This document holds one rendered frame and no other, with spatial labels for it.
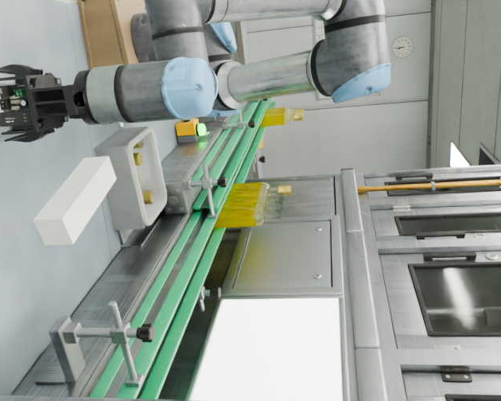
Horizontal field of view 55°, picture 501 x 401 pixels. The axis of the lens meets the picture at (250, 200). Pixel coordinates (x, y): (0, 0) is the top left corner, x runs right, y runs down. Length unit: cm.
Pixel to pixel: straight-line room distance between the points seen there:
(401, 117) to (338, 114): 92
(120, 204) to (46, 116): 59
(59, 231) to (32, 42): 37
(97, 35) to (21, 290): 60
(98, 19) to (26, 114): 59
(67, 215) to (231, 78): 49
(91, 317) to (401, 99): 673
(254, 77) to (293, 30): 614
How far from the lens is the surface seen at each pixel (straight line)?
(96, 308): 109
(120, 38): 121
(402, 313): 133
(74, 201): 100
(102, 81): 64
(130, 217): 125
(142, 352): 96
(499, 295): 144
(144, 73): 62
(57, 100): 65
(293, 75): 104
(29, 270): 98
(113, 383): 93
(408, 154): 773
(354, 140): 757
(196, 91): 60
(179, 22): 71
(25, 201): 97
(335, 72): 96
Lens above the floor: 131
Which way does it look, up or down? 10 degrees down
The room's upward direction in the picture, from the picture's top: 87 degrees clockwise
